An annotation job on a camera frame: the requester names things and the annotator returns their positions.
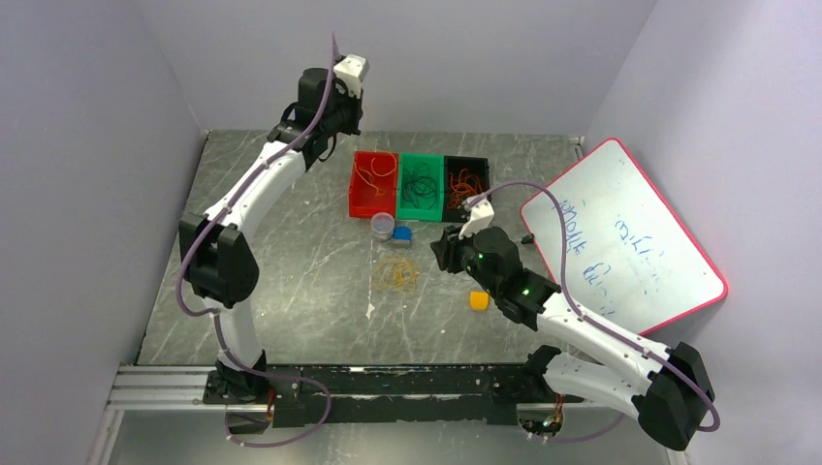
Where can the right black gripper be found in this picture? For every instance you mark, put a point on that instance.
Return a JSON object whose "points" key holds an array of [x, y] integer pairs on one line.
{"points": [[448, 247]]}

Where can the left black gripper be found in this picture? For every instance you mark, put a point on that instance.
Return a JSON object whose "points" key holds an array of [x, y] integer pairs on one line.
{"points": [[357, 105]]}

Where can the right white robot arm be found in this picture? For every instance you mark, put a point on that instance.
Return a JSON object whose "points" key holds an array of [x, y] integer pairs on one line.
{"points": [[666, 390]]}

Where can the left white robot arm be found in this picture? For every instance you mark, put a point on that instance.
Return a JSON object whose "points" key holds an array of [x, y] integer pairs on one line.
{"points": [[218, 271]]}

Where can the blue block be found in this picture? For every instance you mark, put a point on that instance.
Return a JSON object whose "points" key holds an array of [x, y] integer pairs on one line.
{"points": [[402, 236]]}

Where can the orange yellow block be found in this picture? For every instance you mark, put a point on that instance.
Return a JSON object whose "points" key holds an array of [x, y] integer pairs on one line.
{"points": [[478, 300]]}

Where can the clear plastic cup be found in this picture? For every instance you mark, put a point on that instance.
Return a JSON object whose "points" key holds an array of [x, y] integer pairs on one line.
{"points": [[383, 226]]}

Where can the black plastic bin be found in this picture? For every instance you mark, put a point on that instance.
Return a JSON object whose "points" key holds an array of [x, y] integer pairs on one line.
{"points": [[464, 177]]}

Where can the red plastic bin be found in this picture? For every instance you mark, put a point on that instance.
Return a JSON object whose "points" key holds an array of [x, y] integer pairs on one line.
{"points": [[373, 183]]}

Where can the green plastic bin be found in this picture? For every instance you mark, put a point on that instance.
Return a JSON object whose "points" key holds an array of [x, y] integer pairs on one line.
{"points": [[420, 187]]}

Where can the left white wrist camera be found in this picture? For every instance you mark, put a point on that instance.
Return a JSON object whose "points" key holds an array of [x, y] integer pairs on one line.
{"points": [[352, 70]]}

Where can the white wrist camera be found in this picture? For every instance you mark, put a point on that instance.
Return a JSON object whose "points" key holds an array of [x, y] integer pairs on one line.
{"points": [[352, 70], [480, 214]]}

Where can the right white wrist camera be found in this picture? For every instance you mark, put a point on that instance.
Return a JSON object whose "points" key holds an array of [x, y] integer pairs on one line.
{"points": [[480, 214]]}

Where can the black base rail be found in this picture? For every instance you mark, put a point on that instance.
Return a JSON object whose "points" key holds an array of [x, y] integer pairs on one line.
{"points": [[495, 393]]}

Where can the white board with pink frame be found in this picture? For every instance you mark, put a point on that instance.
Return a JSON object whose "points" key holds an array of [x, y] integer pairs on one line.
{"points": [[629, 256]]}

